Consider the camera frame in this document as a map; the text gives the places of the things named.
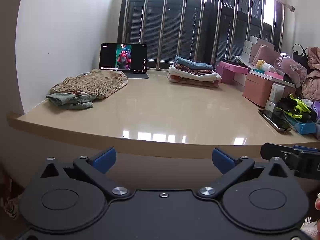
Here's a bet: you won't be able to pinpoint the pink storage box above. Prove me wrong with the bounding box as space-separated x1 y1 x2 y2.
242 72 275 107

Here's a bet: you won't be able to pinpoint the black and neon green garment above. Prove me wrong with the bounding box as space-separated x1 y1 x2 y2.
276 94 318 123

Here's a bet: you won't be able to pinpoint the pink plastic toy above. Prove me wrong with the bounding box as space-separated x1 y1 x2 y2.
264 70 285 79

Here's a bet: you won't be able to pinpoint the beige smocked floral garment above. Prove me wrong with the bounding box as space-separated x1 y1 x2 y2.
49 69 128 100

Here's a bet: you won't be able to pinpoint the green knitted garment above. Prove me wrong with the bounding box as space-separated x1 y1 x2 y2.
46 92 97 110

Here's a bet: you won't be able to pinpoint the pink cardboard box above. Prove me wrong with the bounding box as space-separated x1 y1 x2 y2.
215 65 236 84

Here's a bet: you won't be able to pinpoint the pink padded jacket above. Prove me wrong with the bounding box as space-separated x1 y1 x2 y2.
301 46 320 99

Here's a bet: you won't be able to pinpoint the folded dark floral garment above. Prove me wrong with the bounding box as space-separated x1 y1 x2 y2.
174 64 215 76

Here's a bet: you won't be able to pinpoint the black handbag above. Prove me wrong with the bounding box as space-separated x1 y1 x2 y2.
292 44 310 63

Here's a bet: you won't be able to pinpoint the purple plastic bag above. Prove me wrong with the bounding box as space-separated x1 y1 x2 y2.
311 102 320 124

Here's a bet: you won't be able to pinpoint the yellow and white plush toy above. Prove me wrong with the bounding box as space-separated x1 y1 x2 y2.
255 59 275 72

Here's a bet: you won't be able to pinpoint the folded pink floral garment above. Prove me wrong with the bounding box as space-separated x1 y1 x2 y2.
167 74 220 88

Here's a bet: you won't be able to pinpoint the dark window blinds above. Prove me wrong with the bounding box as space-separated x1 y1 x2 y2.
117 0 283 71

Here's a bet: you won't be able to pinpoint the blue packet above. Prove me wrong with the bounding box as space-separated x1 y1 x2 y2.
287 117 317 135

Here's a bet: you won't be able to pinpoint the small white printed box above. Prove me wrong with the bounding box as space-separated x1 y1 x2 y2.
264 99 278 111

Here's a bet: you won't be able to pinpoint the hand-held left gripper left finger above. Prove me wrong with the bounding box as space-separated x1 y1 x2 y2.
40 147 131 202

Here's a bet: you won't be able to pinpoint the black smartphone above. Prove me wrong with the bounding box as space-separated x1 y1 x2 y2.
257 109 292 132

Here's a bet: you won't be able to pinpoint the white board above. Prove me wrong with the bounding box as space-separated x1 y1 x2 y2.
249 69 297 88

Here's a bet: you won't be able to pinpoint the folded teal knitted garment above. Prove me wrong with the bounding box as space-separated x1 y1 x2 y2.
174 55 213 70

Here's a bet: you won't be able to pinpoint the folded white garment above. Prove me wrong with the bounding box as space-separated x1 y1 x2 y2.
168 65 222 82

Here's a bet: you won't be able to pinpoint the white carton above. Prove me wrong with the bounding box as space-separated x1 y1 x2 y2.
269 82 285 104

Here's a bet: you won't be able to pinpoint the dark flat item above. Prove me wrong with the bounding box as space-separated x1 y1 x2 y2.
222 59 247 67

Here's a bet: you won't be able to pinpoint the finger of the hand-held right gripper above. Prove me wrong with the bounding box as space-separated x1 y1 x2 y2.
260 142 300 165
292 144 320 153

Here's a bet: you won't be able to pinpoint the stack of white boxes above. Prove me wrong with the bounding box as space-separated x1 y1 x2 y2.
242 36 275 63

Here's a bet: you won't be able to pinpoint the clear bag with pink garment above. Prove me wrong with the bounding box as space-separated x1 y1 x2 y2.
275 53 308 88

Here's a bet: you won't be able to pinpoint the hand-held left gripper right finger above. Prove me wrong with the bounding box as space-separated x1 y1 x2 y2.
197 147 290 202

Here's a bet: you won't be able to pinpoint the white cardboard box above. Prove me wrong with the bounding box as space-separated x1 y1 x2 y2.
234 72 248 86

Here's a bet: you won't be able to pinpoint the steel window railing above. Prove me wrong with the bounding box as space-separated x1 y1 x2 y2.
120 0 295 71

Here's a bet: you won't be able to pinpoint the black tablet with keyboard cover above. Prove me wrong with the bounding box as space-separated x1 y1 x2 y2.
99 43 150 79

